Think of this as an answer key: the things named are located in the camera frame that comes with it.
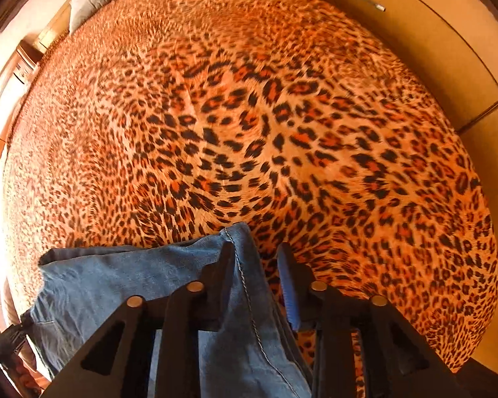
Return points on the wooden nightstand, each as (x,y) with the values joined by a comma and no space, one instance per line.
(25,64)

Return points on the leopard print blanket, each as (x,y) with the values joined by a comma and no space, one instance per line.
(253,112)

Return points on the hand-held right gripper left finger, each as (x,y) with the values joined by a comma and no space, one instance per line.
(220,275)

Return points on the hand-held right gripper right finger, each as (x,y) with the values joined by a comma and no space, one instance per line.
(290,290)

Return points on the wooden headboard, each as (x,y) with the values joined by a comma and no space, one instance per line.
(54,35)

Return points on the blue denim pants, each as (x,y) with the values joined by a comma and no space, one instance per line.
(108,273)

